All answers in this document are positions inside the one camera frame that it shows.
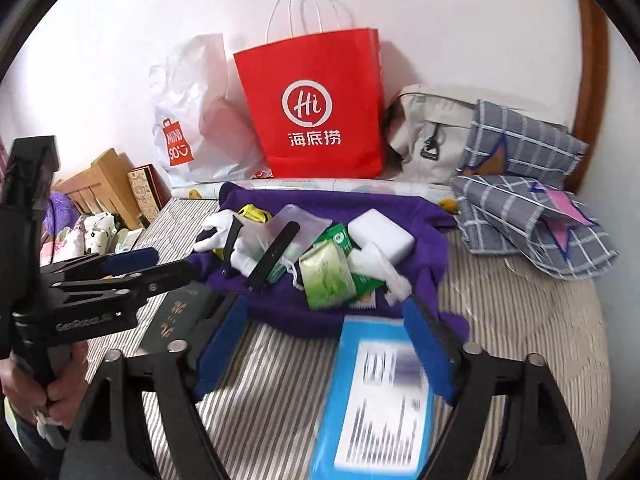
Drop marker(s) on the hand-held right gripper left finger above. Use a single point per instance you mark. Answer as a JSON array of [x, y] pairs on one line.
[[220, 345]]

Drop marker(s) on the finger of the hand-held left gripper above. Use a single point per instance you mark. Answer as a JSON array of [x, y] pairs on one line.
[[150, 280], [125, 260]]

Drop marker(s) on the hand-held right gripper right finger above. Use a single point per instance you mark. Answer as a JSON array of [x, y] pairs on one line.
[[430, 355]]

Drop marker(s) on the dark green box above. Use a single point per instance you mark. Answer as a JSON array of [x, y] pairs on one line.
[[170, 320]]

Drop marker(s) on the blue tissue pack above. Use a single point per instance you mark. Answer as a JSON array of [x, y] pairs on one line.
[[370, 410]]

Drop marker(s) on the light green tissue packet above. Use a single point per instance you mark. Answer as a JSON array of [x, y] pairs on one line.
[[325, 275]]

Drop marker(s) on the white sponge block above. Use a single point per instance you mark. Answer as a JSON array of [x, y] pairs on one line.
[[380, 232]]

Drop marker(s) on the clear plastic pouch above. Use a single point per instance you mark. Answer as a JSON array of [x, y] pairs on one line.
[[300, 220]]

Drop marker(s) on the person's left hand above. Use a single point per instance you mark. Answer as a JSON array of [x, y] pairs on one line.
[[67, 390]]

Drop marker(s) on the small white green packet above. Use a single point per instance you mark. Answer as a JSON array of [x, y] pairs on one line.
[[127, 240]]

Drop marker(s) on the purple plush toy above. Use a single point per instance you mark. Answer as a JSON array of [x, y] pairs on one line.
[[60, 210]]

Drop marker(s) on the pile of clothes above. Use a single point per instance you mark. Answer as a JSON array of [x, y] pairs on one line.
[[95, 230]]

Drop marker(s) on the patterned book box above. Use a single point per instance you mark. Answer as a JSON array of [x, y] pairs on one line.
[[142, 190]]

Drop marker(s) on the purple towel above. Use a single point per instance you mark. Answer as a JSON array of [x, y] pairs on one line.
[[285, 310]]

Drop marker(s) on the wooden headboard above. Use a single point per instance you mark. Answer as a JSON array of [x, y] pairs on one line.
[[105, 180]]

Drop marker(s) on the small red white packet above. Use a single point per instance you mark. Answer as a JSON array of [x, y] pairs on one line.
[[365, 303]]

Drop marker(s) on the patterned paper roll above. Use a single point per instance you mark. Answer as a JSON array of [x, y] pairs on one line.
[[200, 191]]

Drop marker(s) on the grey plaid bag with star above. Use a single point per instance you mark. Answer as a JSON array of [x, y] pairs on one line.
[[490, 210]]

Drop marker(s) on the white plastic shopping bag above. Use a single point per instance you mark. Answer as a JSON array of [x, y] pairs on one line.
[[215, 125]]

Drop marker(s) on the beige canvas bag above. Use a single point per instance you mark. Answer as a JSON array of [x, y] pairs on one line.
[[415, 135]]

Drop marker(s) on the grey plaid pouch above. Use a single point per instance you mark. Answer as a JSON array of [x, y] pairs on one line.
[[520, 145]]

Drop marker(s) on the red paper bag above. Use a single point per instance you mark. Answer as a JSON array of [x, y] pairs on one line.
[[350, 75]]

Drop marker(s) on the brown wooden door frame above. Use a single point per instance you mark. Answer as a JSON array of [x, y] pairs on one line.
[[595, 85]]

